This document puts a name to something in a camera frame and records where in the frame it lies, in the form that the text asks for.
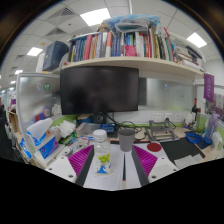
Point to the blue and white tissue box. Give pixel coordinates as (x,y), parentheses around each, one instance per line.
(45,143)

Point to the green translucent glass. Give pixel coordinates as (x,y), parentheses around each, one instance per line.
(201,122)

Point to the ceiling light panels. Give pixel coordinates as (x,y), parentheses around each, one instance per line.
(95,16)

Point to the grey metal laptop stand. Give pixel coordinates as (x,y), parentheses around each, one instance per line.
(161,131)

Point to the dark blue box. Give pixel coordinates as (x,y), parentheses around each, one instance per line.
(55,55)

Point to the black desk mat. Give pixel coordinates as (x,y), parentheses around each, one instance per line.
(180,148)

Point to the black computer monitor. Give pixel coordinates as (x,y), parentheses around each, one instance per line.
(99,90)

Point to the small blue device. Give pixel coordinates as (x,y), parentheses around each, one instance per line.
(108,127)

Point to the shelf unit with books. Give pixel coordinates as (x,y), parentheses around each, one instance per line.
(133,60)

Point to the white wall socket panel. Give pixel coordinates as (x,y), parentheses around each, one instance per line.
(166,117)

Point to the clear plastic box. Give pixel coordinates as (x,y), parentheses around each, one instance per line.
(87,128)

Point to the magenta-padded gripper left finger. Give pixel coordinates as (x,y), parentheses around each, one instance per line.
(80,160)

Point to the purple hanging banner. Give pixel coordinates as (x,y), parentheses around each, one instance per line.
(209,87)

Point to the dark wine bottle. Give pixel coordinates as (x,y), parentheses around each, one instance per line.
(194,110)

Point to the purple translucent drink bottle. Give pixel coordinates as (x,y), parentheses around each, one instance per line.
(211,130)

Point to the grey ribbed cup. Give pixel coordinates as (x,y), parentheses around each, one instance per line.
(126,140)

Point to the clear plastic water bottle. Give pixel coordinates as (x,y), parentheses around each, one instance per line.
(101,150)

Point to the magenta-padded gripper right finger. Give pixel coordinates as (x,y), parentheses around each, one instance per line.
(145,160)

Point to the flat round red coaster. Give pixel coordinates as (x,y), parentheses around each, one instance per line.
(154,147)

